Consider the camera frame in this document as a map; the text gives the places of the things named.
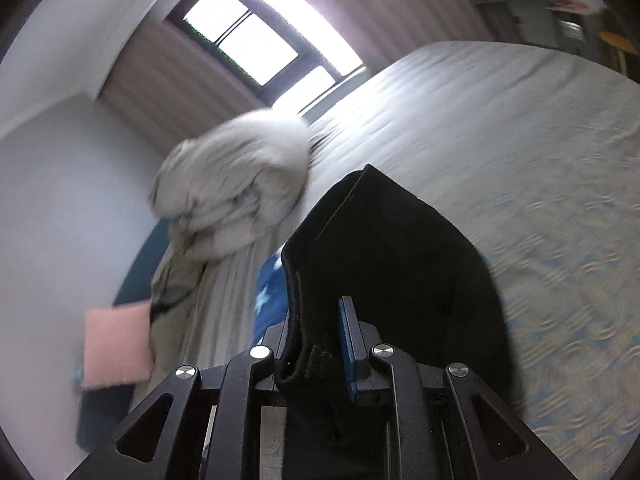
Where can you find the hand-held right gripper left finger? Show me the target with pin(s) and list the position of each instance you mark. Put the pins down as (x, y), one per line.
(250, 385)

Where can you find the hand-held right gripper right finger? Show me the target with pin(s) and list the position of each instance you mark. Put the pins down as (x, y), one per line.
(346, 340)

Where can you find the black pants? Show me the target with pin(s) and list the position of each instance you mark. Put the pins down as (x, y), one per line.
(400, 270)

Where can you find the blue white patterned garment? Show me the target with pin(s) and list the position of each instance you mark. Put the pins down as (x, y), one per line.
(267, 300)

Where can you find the olive green cloth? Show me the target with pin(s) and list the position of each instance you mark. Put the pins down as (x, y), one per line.
(172, 280)

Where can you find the pink pillow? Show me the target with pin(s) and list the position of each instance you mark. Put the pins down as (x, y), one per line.
(117, 345)

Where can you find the dark blue bed headboard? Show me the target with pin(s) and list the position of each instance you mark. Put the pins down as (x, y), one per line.
(100, 417)

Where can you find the folded grey duvet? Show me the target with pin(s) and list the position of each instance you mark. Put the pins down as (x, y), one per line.
(230, 185)

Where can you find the bed with patterned bedspread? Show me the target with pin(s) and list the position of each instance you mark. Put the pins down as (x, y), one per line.
(500, 135)

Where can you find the dark framed window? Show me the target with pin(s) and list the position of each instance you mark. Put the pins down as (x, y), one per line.
(260, 45)

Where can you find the beige curtain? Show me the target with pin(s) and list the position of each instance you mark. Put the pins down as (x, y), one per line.
(165, 80)
(400, 10)

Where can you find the grey dressing table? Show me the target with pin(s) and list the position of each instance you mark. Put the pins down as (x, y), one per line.
(530, 15)

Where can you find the pink cloth on dressing table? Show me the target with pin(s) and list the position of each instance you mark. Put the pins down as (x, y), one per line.
(570, 5)

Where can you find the yellow wooden stool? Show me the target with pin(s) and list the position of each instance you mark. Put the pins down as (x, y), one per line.
(615, 39)

